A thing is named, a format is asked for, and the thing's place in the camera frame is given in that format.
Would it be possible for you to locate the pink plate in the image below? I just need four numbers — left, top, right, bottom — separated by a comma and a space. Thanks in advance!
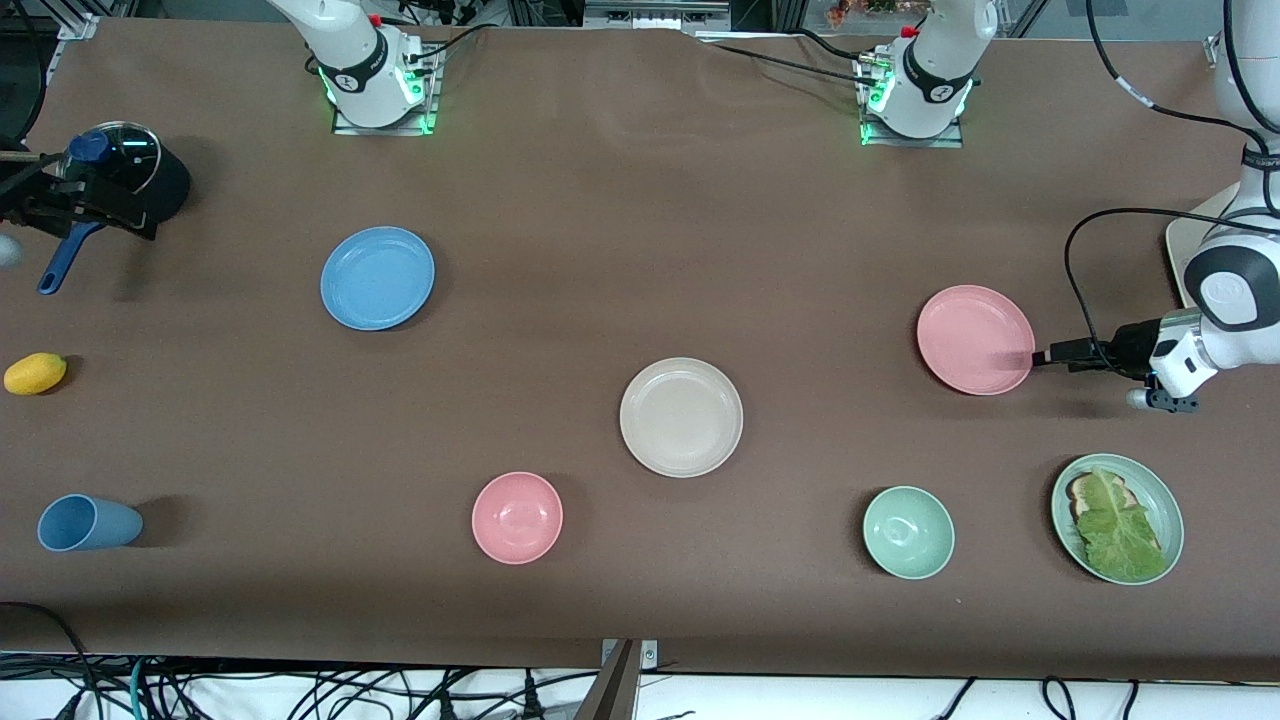
916, 285, 1037, 397

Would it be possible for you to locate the blue plate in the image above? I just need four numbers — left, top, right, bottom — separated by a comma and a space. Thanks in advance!
320, 226, 437, 332

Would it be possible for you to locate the beige toaster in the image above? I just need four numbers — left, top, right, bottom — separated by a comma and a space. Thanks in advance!
1165, 185, 1251, 311

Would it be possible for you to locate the toasted bread slice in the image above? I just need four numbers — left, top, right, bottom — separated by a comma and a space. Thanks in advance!
1065, 473, 1137, 523

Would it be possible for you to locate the green plate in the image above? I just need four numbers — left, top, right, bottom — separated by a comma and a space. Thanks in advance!
1050, 453, 1186, 587

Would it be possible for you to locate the yellow lemon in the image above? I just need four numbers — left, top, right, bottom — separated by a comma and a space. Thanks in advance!
3, 352, 69, 396

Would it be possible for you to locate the green lettuce leaf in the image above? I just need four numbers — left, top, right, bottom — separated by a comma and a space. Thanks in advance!
1074, 466, 1169, 584

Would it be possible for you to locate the green bowl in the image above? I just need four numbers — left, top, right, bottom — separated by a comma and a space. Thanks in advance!
862, 485, 956, 581

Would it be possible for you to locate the blue plastic cup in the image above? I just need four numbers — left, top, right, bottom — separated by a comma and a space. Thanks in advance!
37, 494, 144, 553

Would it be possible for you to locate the beige plate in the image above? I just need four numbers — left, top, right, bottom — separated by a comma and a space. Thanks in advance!
619, 357, 745, 479

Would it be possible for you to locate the colourful toy food pile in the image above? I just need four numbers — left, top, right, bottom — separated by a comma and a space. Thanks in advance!
825, 0, 931, 26

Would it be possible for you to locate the brown table cover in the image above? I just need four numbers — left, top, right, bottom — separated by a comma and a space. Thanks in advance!
0, 15, 1280, 683

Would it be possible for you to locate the pink bowl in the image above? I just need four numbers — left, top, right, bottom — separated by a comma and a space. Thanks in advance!
471, 471, 565, 566

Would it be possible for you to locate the grey metal device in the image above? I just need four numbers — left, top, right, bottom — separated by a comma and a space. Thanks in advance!
585, 0, 731, 31

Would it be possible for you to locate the black pot with blue handle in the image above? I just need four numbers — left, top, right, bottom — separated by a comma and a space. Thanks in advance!
37, 120, 193, 297

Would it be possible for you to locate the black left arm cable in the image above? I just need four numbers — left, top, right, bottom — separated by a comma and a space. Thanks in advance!
1065, 0, 1280, 379

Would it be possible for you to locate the aluminium frame profile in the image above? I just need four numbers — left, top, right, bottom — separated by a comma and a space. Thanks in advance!
55, 0, 136, 41

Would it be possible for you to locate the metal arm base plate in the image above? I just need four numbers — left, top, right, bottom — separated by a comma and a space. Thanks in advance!
332, 45, 442, 137
860, 60, 966, 149

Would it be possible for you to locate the black base cable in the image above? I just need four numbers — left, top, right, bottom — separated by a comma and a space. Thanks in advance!
700, 38, 881, 89
400, 20, 506, 63
780, 28, 881, 69

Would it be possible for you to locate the small metal bracket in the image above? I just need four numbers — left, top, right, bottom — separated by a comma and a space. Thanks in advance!
600, 639, 660, 673

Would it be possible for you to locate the dark metal post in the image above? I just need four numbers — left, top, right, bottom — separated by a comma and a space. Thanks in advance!
573, 640, 641, 720

